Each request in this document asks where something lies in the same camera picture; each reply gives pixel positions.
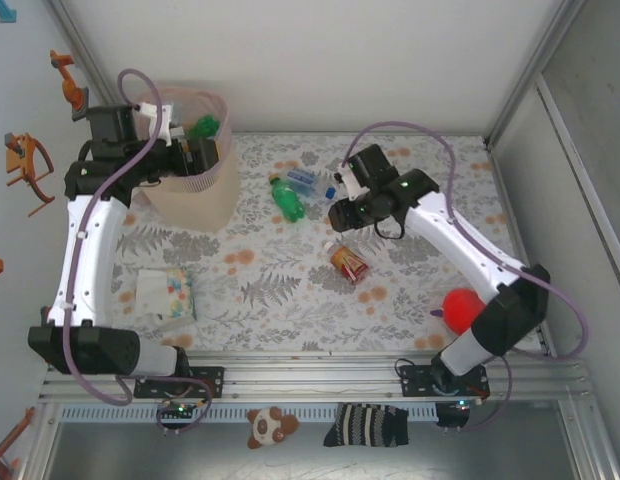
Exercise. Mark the black white striped sock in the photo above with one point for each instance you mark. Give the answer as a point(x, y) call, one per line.
point(365, 425)

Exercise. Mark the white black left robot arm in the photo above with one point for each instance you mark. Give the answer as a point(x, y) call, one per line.
point(90, 250)

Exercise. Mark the aluminium frame side beam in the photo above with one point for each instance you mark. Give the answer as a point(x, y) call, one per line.
point(580, 165)

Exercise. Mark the aluminium rail base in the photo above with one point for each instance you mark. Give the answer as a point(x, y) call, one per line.
point(315, 385)

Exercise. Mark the orange claw wall sticker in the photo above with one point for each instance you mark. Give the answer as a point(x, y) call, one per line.
point(20, 165)

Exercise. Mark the tea bottle red yellow label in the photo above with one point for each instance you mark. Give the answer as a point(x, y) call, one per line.
point(349, 262)

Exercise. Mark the brown white panda plush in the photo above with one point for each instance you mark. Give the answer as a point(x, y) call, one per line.
point(270, 427)

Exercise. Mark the small black controller board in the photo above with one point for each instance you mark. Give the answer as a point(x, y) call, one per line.
point(180, 410)
point(452, 415)

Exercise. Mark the pink mesh bin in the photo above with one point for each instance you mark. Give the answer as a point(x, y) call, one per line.
point(200, 205)

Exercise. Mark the aluminium frame post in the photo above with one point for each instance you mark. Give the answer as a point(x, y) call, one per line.
point(535, 65)
point(75, 25)

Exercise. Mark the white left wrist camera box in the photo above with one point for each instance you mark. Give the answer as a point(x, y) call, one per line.
point(162, 122)

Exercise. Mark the blue wall sticker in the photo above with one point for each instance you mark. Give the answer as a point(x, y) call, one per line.
point(5, 12)

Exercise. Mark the green bottle yellow cap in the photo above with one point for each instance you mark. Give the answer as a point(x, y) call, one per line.
point(204, 127)
point(288, 202)

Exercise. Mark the red plush toy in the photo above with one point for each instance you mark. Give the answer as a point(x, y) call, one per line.
point(460, 310)

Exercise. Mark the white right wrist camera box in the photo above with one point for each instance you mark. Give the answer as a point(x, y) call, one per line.
point(351, 184)

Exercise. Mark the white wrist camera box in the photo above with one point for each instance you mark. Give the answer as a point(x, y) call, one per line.
point(351, 184)
point(162, 122)

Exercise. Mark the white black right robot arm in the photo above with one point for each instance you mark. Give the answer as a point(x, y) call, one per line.
point(455, 230)

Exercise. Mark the slim clear bottle blue cap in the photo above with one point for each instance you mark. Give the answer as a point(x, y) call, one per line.
point(302, 179)

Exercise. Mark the colourful dotted tissue pack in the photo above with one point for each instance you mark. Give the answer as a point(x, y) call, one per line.
point(170, 295)

